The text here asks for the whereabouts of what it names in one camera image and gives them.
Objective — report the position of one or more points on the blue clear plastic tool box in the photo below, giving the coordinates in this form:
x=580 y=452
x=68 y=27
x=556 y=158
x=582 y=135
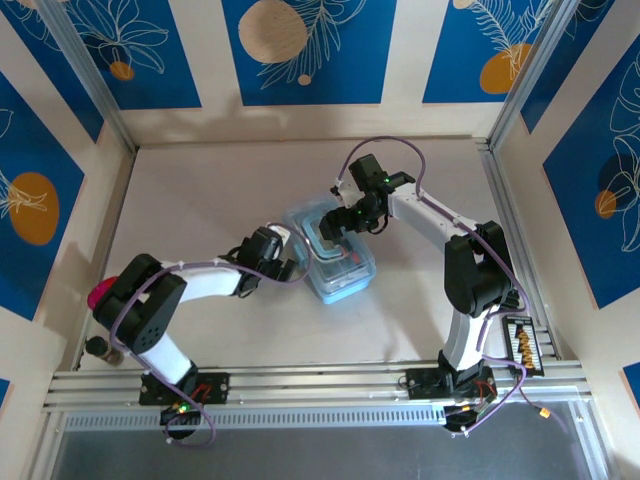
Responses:
x=345 y=287

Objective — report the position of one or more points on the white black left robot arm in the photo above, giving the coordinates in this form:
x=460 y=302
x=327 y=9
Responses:
x=145 y=310

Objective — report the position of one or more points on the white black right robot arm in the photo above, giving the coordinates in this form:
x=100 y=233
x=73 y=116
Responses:
x=475 y=280

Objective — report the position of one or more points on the red round knob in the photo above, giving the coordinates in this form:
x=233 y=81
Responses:
x=100 y=296

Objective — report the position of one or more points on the small dark bottle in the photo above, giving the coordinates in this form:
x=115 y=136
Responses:
x=102 y=350

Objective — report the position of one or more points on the black board yellow connectors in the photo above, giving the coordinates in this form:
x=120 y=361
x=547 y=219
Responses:
x=522 y=350

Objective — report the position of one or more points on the thin aluminium table rail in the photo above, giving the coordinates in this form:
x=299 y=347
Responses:
x=310 y=142

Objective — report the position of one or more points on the wide aluminium frame rail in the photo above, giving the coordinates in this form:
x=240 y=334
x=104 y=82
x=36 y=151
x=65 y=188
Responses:
x=325 y=385

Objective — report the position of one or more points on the aluminium side rail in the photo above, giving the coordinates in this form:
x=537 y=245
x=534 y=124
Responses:
x=500 y=200

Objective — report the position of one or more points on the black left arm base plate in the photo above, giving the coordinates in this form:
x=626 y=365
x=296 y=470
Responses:
x=215 y=387

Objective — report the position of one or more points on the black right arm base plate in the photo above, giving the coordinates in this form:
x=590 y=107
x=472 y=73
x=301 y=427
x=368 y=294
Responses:
x=420 y=385

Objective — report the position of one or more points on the aluminium corner post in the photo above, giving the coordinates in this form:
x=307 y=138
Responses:
x=90 y=75
x=530 y=75

